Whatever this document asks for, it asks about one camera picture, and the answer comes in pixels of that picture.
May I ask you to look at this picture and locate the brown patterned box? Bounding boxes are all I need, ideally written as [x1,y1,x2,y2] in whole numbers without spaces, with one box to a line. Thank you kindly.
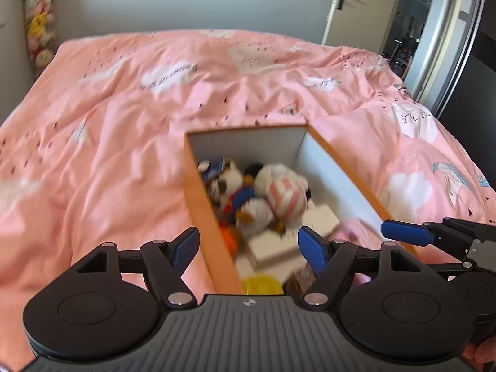
[285,267,316,295]

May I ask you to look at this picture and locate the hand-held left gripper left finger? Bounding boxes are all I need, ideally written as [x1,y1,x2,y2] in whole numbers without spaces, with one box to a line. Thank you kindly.
[72,227,201,311]

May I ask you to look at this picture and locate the yellow round container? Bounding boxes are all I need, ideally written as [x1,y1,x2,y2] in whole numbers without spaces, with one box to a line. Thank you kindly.
[243,275,285,296]

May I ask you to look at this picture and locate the sliding wardrobe door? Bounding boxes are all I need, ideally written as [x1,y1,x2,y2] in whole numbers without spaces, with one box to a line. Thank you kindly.
[413,0,496,132]

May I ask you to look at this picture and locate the pile of plush toys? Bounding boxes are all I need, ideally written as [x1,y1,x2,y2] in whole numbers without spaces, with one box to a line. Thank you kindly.
[21,0,59,72]

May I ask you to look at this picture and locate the long white box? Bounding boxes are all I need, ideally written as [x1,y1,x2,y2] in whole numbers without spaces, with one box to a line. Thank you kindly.
[234,201,342,280]

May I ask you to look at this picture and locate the orange cardboard box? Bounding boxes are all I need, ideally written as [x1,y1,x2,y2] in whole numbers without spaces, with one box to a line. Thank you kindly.
[182,123,421,295]

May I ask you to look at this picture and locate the pink striped plush toy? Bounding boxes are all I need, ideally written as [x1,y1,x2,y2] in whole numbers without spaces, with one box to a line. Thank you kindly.
[244,163,314,223]

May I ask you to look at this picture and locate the cream room door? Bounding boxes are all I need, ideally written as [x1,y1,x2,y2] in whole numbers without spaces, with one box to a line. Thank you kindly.
[321,0,407,49]

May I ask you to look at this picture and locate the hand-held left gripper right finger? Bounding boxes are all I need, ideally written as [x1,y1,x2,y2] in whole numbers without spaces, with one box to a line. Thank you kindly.
[298,225,425,306]

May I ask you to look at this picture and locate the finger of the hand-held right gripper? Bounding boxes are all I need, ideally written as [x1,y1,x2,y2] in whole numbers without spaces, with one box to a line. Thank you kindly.
[382,217,496,258]
[424,261,471,281]

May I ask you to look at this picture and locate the plush dog toy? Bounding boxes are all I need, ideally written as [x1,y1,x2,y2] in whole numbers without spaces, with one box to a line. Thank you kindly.
[197,158,277,239]

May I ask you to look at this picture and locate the person's right hand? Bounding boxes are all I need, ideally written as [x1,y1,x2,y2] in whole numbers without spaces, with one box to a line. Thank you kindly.
[463,329,496,367]

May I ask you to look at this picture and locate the pink printed blanket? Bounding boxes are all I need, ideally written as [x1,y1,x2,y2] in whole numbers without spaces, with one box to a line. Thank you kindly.
[0,29,496,369]

